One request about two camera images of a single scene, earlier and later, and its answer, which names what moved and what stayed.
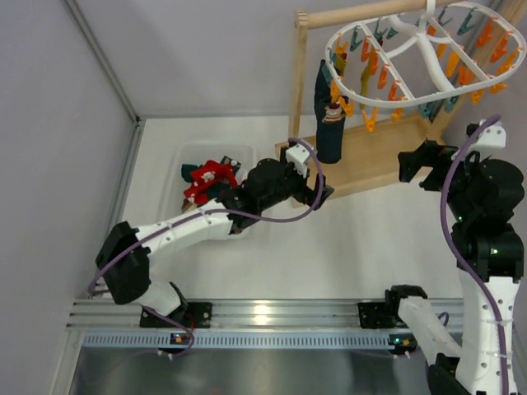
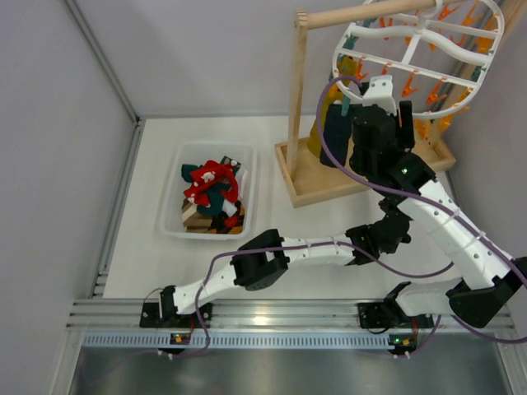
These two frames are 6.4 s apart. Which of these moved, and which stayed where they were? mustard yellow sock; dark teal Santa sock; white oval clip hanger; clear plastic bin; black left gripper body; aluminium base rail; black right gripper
Moved: dark teal Santa sock; black left gripper body; mustard yellow sock; white oval clip hanger; black right gripper
Stayed: aluminium base rail; clear plastic bin
